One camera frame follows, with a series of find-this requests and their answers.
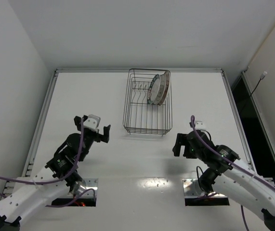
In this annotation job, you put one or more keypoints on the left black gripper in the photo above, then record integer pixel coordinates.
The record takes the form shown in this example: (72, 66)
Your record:
(92, 134)

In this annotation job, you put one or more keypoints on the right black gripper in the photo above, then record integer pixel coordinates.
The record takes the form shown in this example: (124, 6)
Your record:
(184, 147)

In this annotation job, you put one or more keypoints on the green rim plate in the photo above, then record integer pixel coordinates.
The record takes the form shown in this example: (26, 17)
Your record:
(153, 89)

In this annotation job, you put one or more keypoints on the black rim flower plate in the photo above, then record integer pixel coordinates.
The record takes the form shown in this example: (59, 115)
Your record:
(161, 95)

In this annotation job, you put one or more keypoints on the orange sunburst plate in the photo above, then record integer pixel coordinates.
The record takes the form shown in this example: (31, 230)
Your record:
(167, 87)

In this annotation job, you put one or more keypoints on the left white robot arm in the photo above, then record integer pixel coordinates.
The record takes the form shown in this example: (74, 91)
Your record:
(58, 177)

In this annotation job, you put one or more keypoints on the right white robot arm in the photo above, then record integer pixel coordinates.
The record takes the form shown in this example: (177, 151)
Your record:
(227, 174)

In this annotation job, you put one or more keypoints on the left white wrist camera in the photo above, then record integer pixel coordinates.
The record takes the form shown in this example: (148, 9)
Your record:
(91, 122)

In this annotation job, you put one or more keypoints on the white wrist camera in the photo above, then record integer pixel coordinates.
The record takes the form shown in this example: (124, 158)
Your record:
(199, 125)
(91, 122)

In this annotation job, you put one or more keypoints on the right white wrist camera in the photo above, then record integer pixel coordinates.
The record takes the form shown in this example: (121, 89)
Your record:
(199, 125)

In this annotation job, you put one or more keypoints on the wire dish rack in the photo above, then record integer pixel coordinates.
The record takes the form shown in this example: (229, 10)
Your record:
(139, 117)

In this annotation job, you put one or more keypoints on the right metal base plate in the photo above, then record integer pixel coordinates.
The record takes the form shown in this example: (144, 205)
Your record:
(189, 188)

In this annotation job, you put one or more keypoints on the metal base plate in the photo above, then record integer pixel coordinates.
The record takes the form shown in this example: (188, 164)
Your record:
(90, 184)
(189, 188)

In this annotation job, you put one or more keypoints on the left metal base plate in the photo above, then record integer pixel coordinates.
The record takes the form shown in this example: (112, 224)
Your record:
(90, 184)

